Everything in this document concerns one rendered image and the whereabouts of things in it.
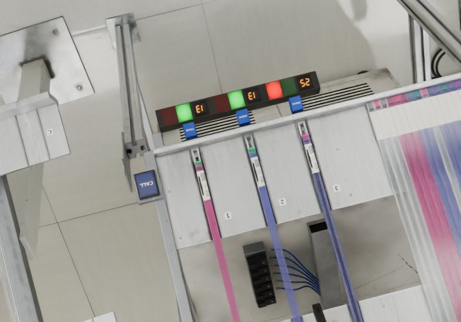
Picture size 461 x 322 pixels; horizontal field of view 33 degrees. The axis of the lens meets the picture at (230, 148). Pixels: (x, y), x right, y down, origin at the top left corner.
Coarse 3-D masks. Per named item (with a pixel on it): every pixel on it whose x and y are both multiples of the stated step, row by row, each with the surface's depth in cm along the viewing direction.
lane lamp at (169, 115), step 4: (168, 108) 159; (172, 108) 159; (164, 112) 159; (168, 112) 159; (172, 112) 159; (164, 116) 159; (168, 116) 159; (172, 116) 159; (176, 116) 159; (164, 120) 158; (168, 120) 158; (172, 120) 158; (176, 120) 158; (168, 124) 158
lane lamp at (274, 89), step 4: (268, 84) 160; (272, 84) 160; (276, 84) 160; (268, 88) 160; (272, 88) 160; (276, 88) 160; (280, 88) 159; (268, 92) 159; (272, 92) 159; (276, 92) 159; (280, 92) 159; (272, 96) 159; (276, 96) 159; (280, 96) 159
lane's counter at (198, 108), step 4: (204, 100) 159; (192, 104) 159; (196, 104) 159; (200, 104) 159; (204, 104) 159; (196, 108) 159; (200, 108) 159; (204, 108) 159; (208, 108) 159; (196, 112) 159; (200, 112) 159; (204, 112) 159; (208, 112) 159; (196, 116) 159
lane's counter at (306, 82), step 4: (300, 76) 160; (304, 76) 160; (308, 76) 160; (300, 80) 160; (304, 80) 160; (308, 80) 160; (300, 84) 160; (304, 84) 160; (308, 84) 160; (312, 84) 159; (300, 88) 159; (304, 88) 159; (308, 88) 159; (312, 88) 159
